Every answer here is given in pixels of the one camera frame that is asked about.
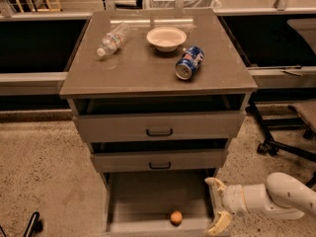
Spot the grey drawer cabinet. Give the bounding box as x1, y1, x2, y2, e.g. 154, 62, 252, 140
59, 9, 259, 237

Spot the black office chair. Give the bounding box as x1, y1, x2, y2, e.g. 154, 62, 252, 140
247, 17, 316, 190

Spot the grey drawer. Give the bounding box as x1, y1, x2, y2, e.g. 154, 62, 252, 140
91, 149, 228, 173
74, 112, 245, 143
103, 170, 214, 237

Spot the grey middle drawer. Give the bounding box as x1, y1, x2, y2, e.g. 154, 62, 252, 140
91, 149, 228, 173

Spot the grey bottom drawer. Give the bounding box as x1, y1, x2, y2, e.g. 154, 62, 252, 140
103, 170, 214, 237

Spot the grey top drawer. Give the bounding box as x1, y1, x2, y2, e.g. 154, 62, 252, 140
74, 112, 245, 143

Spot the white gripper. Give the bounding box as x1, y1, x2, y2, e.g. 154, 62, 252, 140
204, 178, 246, 236

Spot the white paper bowl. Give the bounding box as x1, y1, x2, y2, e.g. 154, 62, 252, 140
146, 27, 187, 52

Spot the blue soda can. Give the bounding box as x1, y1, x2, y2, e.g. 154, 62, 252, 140
175, 45, 204, 80

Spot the black wheeled base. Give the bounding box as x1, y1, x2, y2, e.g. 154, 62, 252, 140
0, 211, 43, 237

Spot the clear plastic water bottle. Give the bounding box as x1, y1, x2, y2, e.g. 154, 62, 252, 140
97, 22, 130, 57

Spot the wire mesh basket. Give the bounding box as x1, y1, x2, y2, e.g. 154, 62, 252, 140
142, 0, 221, 10

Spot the orange fruit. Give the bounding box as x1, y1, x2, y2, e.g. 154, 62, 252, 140
170, 210, 183, 225

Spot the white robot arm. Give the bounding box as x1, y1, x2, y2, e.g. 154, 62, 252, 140
204, 173, 316, 236

